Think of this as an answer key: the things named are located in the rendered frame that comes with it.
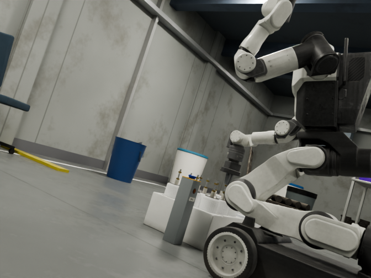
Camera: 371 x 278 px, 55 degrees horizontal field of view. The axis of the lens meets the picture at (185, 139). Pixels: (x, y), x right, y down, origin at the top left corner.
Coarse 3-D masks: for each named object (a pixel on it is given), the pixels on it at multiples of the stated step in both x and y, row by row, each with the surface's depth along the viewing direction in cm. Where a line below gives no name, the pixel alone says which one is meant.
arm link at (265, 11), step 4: (268, 0) 141; (272, 0) 139; (276, 0) 137; (292, 0) 140; (264, 4) 143; (268, 4) 141; (272, 4) 138; (292, 4) 141; (264, 8) 143; (268, 8) 140; (272, 8) 138; (292, 8) 141; (264, 12) 144; (268, 12) 141; (264, 16) 146; (288, 20) 142
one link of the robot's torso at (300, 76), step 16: (352, 64) 142; (368, 64) 140; (304, 80) 146; (320, 80) 143; (336, 80) 141; (352, 80) 141; (368, 80) 138; (304, 96) 146; (320, 96) 143; (336, 96) 140; (352, 96) 140; (368, 96) 152; (304, 112) 146; (320, 112) 143; (336, 112) 140; (352, 112) 139; (304, 128) 151; (320, 128) 146; (336, 128) 144; (352, 128) 146
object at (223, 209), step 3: (222, 201) 189; (225, 201) 190; (222, 204) 189; (225, 204) 189; (219, 207) 189; (222, 207) 189; (225, 207) 190; (228, 207) 191; (219, 210) 189; (222, 210) 189; (225, 210) 190; (228, 210) 192; (219, 213) 189; (222, 213) 189; (225, 213) 190
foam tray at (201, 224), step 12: (156, 204) 192; (168, 204) 188; (156, 216) 190; (168, 216) 186; (192, 216) 179; (204, 216) 175; (216, 216) 176; (228, 216) 188; (156, 228) 188; (192, 228) 177; (204, 228) 174; (216, 228) 179; (192, 240) 176; (204, 240) 172
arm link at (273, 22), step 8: (280, 0) 136; (288, 0) 136; (280, 8) 135; (288, 8) 136; (272, 16) 135; (280, 16) 136; (288, 16) 137; (256, 24) 140; (264, 24) 137; (272, 24) 136; (280, 24) 137; (272, 32) 139
